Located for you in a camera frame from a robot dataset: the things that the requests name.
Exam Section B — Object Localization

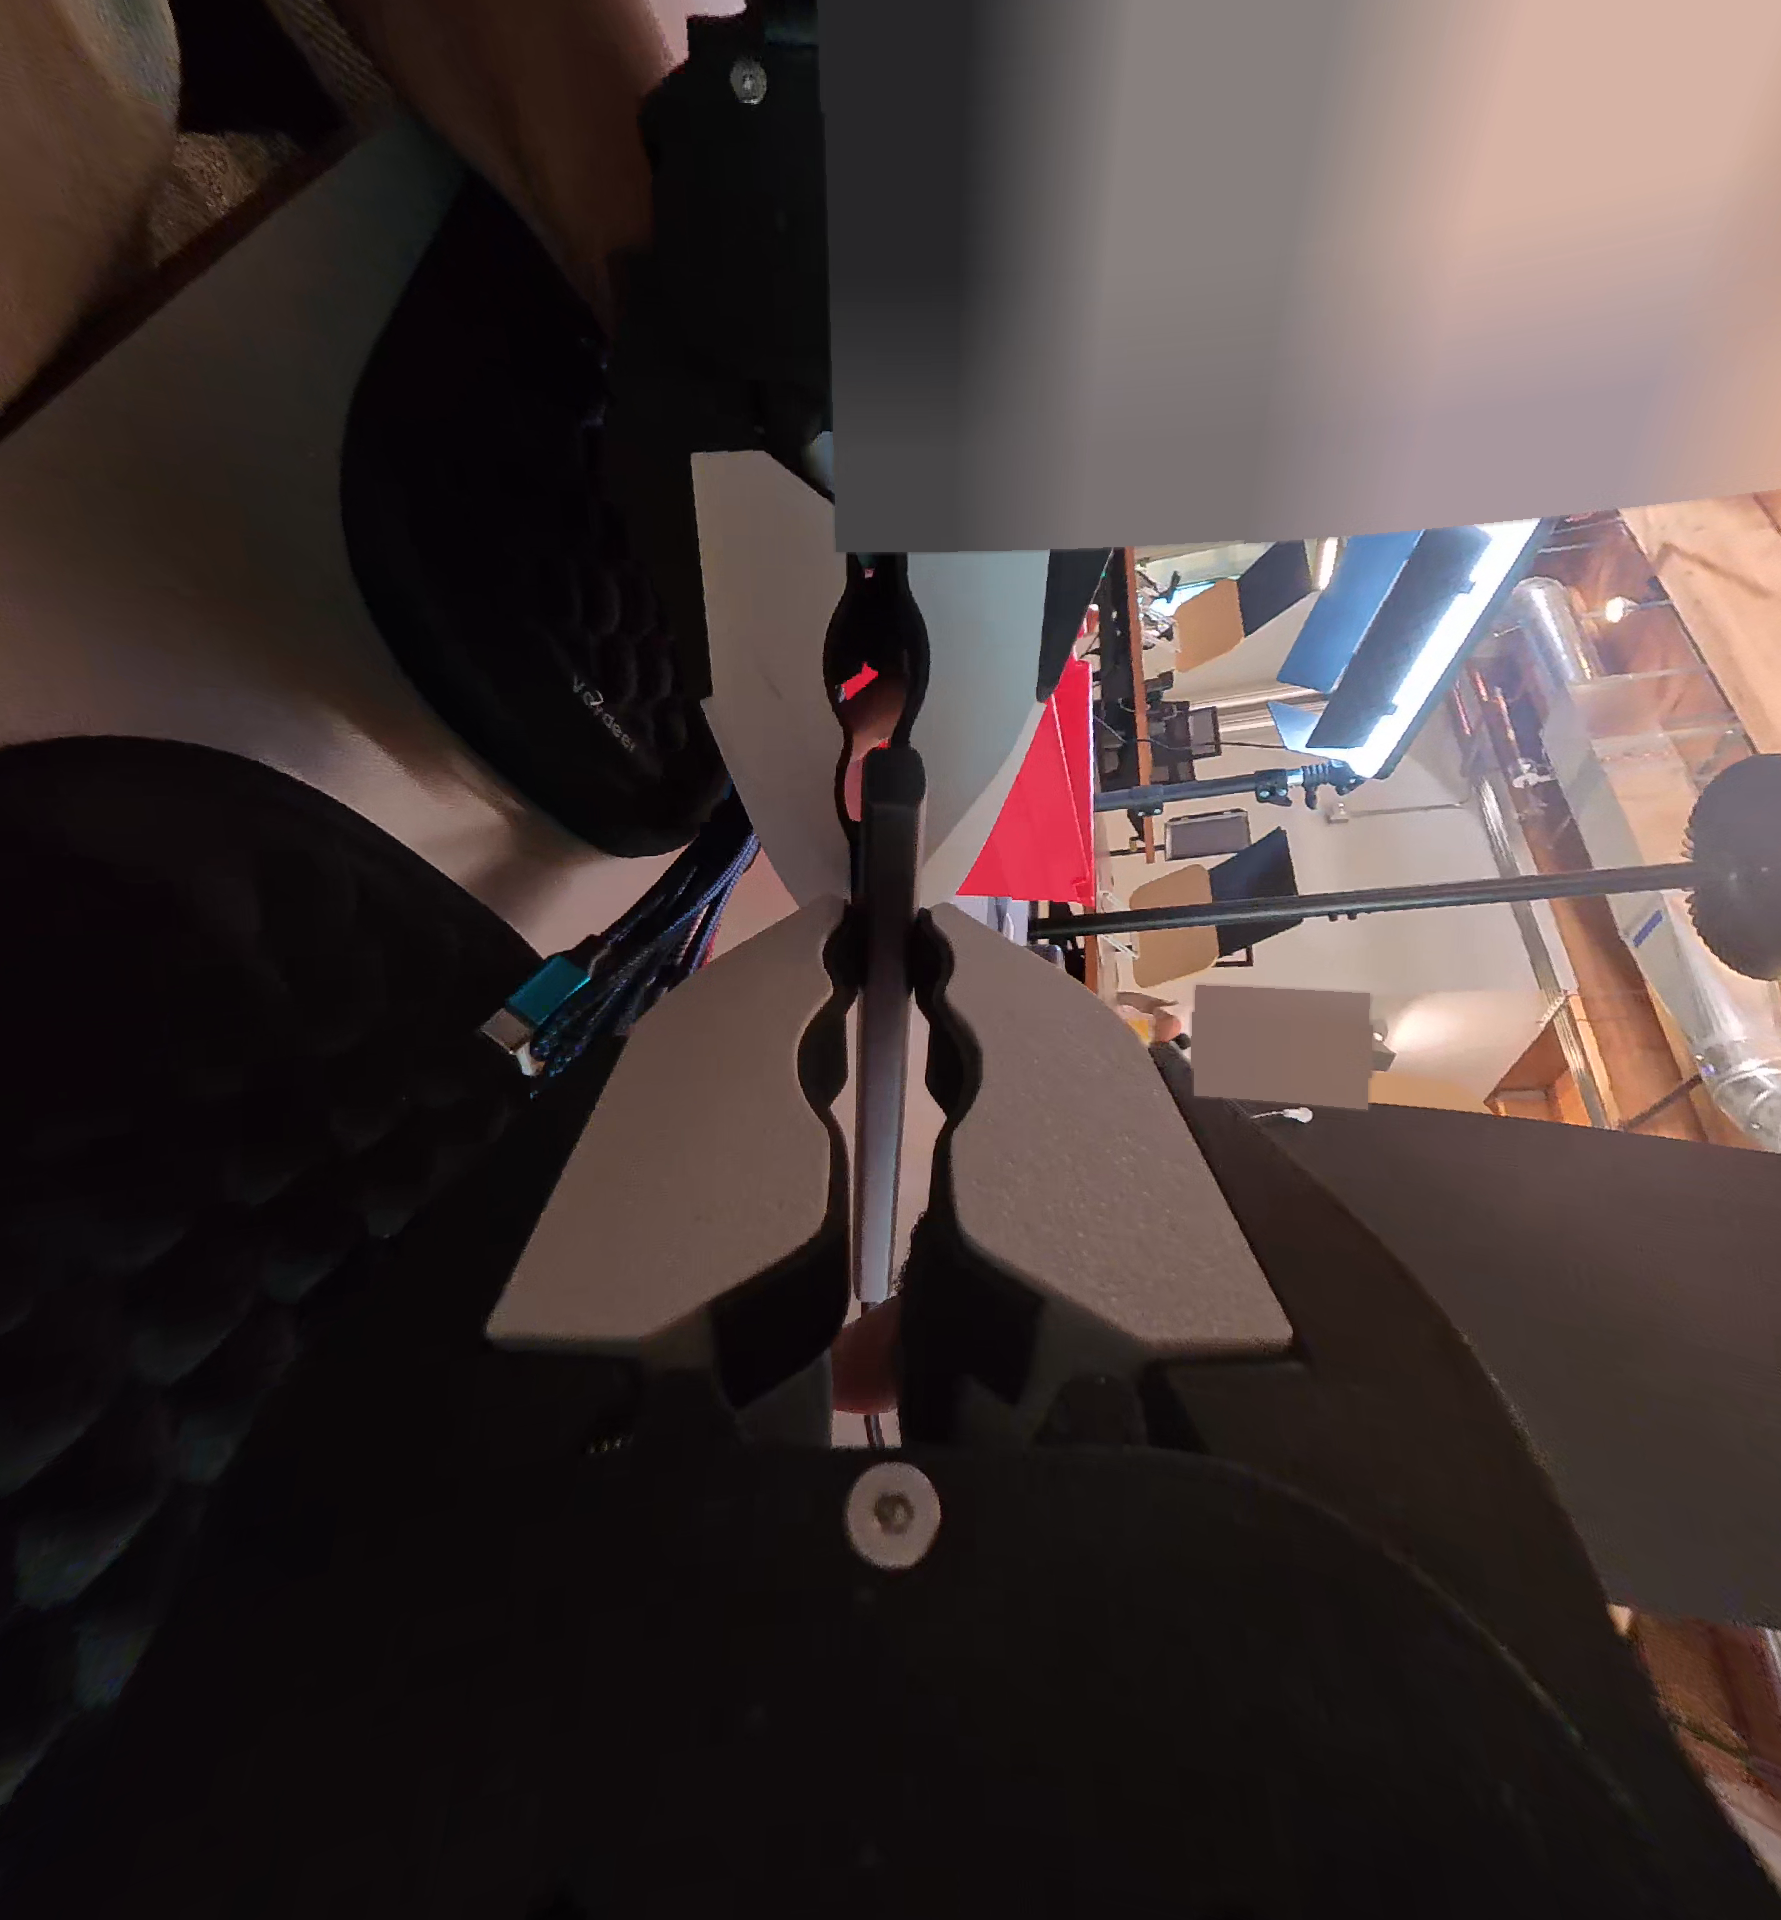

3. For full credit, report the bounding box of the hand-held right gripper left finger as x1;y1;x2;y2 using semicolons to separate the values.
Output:
485;896;853;1412

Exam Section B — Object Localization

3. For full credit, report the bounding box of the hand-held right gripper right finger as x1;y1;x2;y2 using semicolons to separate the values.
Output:
898;901;1298;1420

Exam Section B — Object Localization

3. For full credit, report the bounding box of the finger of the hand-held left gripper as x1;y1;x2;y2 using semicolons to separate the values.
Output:
861;550;1056;916
689;447;893;910

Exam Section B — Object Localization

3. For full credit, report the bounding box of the blue braided cable bundle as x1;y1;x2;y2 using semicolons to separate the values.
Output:
476;816;767;1085

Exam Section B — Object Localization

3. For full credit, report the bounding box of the grey usb hub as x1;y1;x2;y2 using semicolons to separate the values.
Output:
845;747;931;1308

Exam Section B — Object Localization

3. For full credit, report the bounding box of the person's left forearm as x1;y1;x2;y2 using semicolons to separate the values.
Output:
426;0;697;324

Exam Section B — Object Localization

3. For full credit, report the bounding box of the red plastic bin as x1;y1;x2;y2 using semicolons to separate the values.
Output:
845;657;1103;910

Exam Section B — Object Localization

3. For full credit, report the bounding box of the black light stand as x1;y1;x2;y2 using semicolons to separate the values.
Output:
1091;756;1361;824

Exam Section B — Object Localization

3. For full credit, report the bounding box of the black boom pole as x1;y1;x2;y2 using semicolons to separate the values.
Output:
1029;857;1705;949

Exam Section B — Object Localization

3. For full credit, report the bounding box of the studio led light panel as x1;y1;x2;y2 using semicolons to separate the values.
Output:
1269;518;1549;782

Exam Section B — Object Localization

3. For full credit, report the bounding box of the book stand with black sheet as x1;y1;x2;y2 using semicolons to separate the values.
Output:
1250;1096;1781;1643

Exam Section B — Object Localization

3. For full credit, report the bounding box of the black round ribbed dome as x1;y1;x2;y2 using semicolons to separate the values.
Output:
1685;751;1781;988

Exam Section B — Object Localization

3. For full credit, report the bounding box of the silver ventilation duct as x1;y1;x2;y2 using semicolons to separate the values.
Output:
1693;930;1781;1188

